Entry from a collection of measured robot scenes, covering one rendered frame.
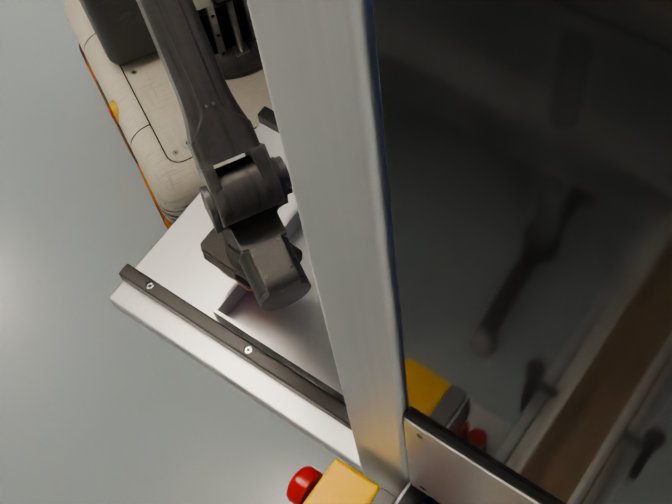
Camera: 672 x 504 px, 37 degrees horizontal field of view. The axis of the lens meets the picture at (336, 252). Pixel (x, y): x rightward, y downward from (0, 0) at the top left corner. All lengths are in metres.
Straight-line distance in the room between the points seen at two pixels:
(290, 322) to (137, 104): 1.09
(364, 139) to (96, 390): 1.80
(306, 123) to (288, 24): 0.07
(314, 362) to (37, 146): 1.53
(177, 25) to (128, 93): 1.29
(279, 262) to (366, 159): 0.53
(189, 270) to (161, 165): 0.86
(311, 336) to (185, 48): 0.41
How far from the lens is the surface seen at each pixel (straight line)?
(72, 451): 2.21
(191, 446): 2.14
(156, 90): 2.24
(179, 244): 1.31
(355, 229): 0.57
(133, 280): 1.27
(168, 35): 0.98
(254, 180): 0.98
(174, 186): 2.10
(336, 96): 0.46
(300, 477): 1.02
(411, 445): 0.88
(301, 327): 1.22
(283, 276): 1.01
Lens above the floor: 1.98
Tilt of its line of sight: 61 degrees down
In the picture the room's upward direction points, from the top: 11 degrees counter-clockwise
